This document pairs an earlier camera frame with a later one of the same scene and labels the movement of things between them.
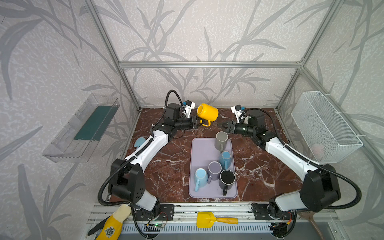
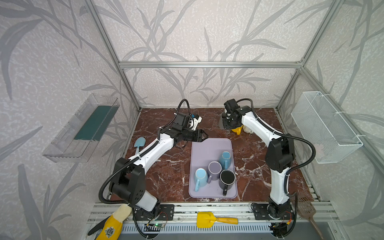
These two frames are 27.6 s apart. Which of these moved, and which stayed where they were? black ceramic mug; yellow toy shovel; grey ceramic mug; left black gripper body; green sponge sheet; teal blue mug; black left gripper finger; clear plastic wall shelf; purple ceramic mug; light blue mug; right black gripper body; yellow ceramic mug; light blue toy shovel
Moved: black left gripper finger; yellow ceramic mug; right black gripper body; left black gripper body; grey ceramic mug
Stayed: black ceramic mug; green sponge sheet; clear plastic wall shelf; yellow toy shovel; teal blue mug; light blue toy shovel; light blue mug; purple ceramic mug
